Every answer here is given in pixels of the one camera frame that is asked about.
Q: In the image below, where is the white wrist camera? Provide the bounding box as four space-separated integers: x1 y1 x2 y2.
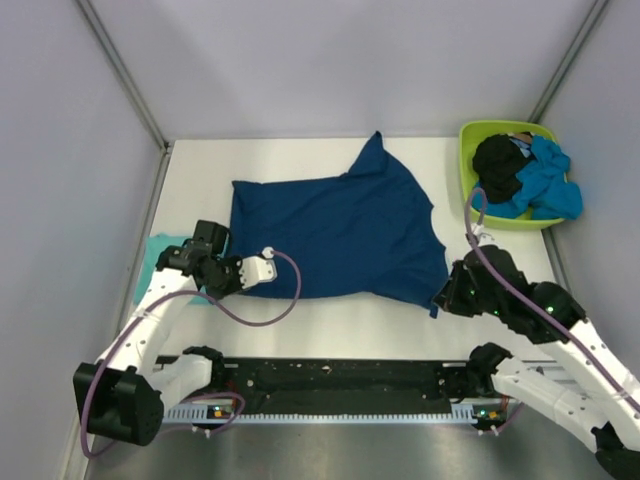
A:
238 247 278 290
466 223 498 247

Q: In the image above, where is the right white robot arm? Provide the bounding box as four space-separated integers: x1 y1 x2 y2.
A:
435 245 639 479

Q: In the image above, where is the right aluminium frame post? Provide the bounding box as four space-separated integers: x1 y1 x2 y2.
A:
527 0 611 124

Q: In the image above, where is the left aluminium frame post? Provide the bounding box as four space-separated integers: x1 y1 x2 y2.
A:
73 0 170 152

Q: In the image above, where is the folded teal t-shirt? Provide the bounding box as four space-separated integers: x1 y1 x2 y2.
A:
133 233 187 305

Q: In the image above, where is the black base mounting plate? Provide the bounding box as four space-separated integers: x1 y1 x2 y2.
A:
212 357 498 416

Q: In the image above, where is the lime green plastic basket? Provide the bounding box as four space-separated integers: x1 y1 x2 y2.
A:
458 119 564 231

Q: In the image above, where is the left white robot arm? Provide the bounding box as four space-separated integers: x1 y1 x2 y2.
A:
73 220 240 457

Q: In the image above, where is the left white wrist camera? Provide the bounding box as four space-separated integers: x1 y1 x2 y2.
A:
238 247 278 290

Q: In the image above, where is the aluminium extrusion rail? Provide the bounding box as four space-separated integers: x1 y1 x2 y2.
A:
525 361 577 388

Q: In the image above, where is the black t-shirt in basket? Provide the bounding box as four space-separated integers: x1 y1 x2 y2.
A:
472 134 533 204

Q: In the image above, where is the bright blue t-shirt in basket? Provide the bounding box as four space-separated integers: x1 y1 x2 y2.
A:
472 132 583 220

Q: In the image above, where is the dark blue printed t-shirt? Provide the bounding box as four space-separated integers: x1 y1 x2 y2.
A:
230 132 449 316

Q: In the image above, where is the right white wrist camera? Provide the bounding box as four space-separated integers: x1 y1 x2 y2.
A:
466 223 498 247

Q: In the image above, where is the grey slotted cable duct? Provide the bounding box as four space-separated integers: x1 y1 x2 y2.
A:
162 402 501 426

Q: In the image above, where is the aluminium frame post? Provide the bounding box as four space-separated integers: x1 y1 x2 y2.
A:
73 0 170 152
527 0 611 124

